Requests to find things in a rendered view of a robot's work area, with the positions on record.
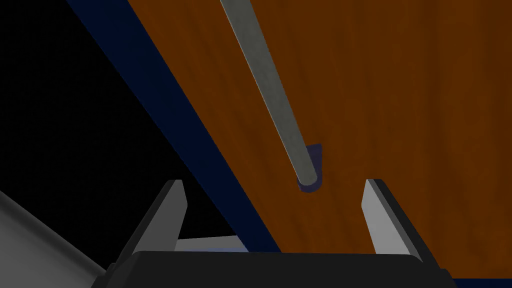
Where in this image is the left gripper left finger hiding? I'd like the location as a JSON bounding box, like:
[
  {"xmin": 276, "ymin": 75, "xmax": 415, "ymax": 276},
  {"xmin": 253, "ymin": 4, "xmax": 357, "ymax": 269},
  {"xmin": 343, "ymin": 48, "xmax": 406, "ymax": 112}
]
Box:
[{"xmin": 122, "ymin": 179, "xmax": 189, "ymax": 255}]

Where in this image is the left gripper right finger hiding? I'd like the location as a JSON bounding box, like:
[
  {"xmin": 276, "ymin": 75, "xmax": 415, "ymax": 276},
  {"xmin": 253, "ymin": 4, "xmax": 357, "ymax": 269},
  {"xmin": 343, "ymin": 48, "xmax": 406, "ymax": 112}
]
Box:
[{"xmin": 360, "ymin": 178, "xmax": 424, "ymax": 264}]

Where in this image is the brown wooden cupboard door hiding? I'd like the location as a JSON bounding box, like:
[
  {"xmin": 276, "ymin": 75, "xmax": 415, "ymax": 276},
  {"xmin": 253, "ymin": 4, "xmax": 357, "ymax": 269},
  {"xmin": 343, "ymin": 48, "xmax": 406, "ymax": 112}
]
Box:
[{"xmin": 127, "ymin": 0, "xmax": 512, "ymax": 281}]

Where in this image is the grey bar handle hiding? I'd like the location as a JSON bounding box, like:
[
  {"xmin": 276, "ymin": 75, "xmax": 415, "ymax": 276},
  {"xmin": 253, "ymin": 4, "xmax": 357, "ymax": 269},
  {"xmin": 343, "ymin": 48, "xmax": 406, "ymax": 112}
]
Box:
[{"xmin": 219, "ymin": 0, "xmax": 323, "ymax": 194}]

